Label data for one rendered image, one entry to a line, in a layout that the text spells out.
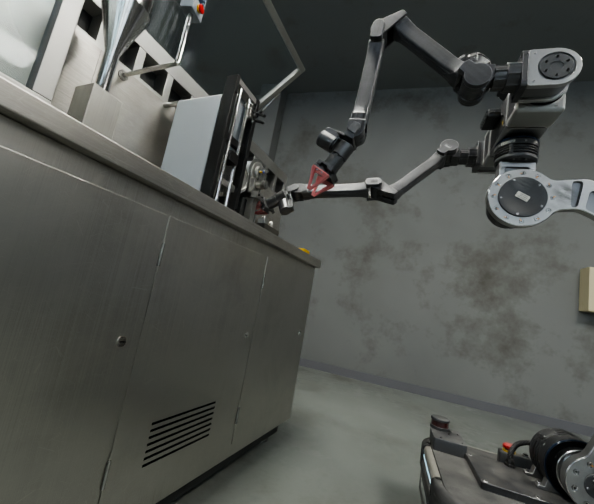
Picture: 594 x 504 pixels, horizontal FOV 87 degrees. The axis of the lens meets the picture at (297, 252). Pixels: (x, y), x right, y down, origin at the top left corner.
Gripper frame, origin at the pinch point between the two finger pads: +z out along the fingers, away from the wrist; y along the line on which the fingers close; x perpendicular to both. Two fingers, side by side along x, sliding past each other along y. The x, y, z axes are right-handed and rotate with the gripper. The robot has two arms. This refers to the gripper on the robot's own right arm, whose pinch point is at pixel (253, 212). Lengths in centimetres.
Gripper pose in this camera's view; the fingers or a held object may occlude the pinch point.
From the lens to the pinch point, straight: 160.4
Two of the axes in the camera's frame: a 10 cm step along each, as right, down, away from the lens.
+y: 4.0, 2.1, 8.9
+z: -8.6, 4.2, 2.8
